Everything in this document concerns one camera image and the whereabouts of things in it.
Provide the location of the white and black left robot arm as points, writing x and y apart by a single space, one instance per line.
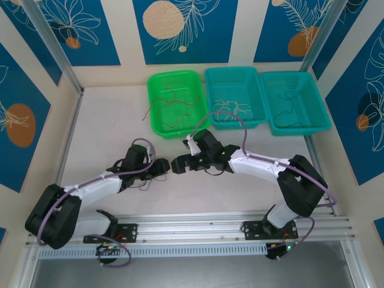
96 187

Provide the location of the teal plastic basket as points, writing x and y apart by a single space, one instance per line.
309 102
234 87

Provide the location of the green plastic basket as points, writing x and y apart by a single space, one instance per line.
180 87

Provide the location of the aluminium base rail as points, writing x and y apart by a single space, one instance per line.
192 228

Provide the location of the aluminium frame post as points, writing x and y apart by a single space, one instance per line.
51 36
324 33

